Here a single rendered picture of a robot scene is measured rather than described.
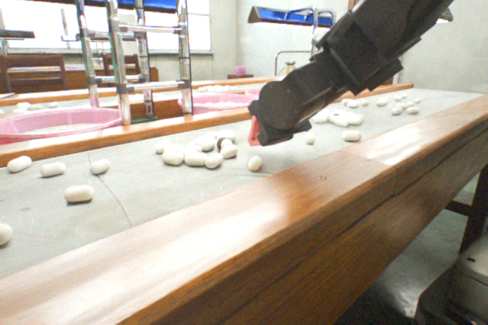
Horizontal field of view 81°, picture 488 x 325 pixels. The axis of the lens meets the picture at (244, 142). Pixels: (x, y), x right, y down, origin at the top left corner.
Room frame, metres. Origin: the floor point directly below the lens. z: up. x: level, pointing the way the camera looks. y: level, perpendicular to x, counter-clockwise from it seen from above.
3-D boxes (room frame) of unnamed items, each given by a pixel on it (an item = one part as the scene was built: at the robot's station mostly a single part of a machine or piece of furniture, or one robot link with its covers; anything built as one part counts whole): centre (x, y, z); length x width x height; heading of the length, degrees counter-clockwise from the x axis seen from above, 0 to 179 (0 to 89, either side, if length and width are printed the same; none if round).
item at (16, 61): (2.19, 1.54, 0.45); 0.44 x 0.43 x 0.91; 130
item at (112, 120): (0.63, 0.41, 0.72); 0.27 x 0.27 x 0.10
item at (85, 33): (0.89, 0.41, 0.90); 0.20 x 0.19 x 0.45; 131
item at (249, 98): (0.91, 0.07, 0.72); 0.27 x 0.27 x 0.10
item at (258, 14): (1.58, -0.27, 1.08); 0.62 x 0.08 x 0.07; 131
